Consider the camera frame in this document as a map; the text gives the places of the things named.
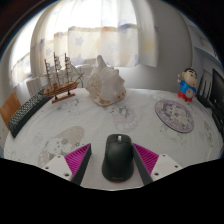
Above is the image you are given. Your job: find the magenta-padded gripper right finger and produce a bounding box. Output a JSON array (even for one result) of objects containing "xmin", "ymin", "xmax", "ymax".
[{"xmin": 132, "ymin": 143, "xmax": 184, "ymax": 186}]

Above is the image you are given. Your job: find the wooden chair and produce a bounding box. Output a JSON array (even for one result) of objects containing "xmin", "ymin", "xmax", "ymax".
[{"xmin": 0, "ymin": 91, "xmax": 22, "ymax": 129}]

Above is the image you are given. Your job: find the black keyboard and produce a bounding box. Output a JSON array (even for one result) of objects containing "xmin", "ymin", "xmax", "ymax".
[{"xmin": 7, "ymin": 89, "xmax": 54, "ymax": 139}]

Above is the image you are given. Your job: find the round purple printed mouse pad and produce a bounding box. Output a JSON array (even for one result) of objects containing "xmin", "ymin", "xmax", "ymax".
[{"xmin": 154, "ymin": 98, "xmax": 195, "ymax": 134}]

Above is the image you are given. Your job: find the black monitor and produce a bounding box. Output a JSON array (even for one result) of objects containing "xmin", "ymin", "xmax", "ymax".
[{"xmin": 209, "ymin": 68, "xmax": 224, "ymax": 116}]

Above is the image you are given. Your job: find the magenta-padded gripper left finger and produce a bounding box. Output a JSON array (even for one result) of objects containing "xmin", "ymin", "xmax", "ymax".
[{"xmin": 40, "ymin": 143, "xmax": 92, "ymax": 186}]

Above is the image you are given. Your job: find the white radiator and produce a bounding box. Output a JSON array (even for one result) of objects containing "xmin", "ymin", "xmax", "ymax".
[{"xmin": 25, "ymin": 63, "xmax": 98, "ymax": 98}]

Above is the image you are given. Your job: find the white wall shelf unit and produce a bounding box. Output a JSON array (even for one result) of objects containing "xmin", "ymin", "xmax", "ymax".
[{"xmin": 186, "ymin": 19, "xmax": 224, "ymax": 73}]

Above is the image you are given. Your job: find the wooden sailing ship model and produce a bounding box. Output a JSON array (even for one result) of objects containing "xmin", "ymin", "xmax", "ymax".
[{"xmin": 43, "ymin": 52, "xmax": 85, "ymax": 104}]

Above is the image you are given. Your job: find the white printed tablecloth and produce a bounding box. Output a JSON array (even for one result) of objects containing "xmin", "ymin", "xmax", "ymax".
[{"xmin": 2, "ymin": 87, "xmax": 224, "ymax": 191}]

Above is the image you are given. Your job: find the cartoon boy figurine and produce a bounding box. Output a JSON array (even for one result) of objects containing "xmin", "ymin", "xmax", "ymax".
[{"xmin": 176, "ymin": 67, "xmax": 199, "ymax": 103}]

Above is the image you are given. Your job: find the large white conch shell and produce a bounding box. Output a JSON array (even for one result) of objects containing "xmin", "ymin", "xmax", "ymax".
[{"xmin": 85, "ymin": 54, "xmax": 127, "ymax": 107}]

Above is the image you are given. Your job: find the white star-print curtain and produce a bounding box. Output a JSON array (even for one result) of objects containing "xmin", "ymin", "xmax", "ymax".
[{"xmin": 9, "ymin": 0, "xmax": 159, "ymax": 88}]

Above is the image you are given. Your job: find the black computer mouse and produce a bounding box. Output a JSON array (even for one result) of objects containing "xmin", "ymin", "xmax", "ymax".
[{"xmin": 101, "ymin": 133, "xmax": 135, "ymax": 183}]

